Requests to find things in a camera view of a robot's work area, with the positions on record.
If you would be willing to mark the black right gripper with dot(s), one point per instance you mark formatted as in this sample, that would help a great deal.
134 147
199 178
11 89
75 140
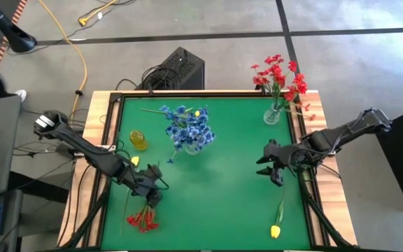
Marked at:
287 157

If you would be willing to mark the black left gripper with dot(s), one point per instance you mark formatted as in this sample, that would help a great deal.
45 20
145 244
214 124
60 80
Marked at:
145 180

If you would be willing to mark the yellow tulip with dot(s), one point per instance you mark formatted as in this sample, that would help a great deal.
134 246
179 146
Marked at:
275 231
197 113
135 161

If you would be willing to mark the blue flower bunch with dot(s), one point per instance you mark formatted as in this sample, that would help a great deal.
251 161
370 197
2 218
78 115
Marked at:
173 115
191 134
205 131

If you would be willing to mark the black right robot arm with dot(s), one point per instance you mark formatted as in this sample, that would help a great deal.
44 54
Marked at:
345 131

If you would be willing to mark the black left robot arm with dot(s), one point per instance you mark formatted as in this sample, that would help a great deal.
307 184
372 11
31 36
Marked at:
82 150

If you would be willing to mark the clear round textured glass vase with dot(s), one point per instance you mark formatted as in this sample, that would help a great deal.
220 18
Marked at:
270 118

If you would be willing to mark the clear ribbed glass vase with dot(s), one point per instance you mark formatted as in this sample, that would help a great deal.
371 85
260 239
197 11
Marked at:
191 151

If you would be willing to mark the yellow glass vase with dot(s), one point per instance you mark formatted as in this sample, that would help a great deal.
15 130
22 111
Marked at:
138 140

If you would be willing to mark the black curved clamp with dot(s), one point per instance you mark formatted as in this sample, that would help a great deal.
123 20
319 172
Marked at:
257 87

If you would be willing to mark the black computer tower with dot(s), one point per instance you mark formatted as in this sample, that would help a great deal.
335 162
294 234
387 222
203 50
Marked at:
184 68

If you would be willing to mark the black desk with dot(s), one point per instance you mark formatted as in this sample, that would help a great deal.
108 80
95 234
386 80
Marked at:
2 157

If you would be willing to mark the black floor stand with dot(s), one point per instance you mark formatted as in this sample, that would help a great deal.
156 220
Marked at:
16 36

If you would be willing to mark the black table frame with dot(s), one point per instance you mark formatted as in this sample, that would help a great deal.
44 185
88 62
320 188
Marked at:
222 94

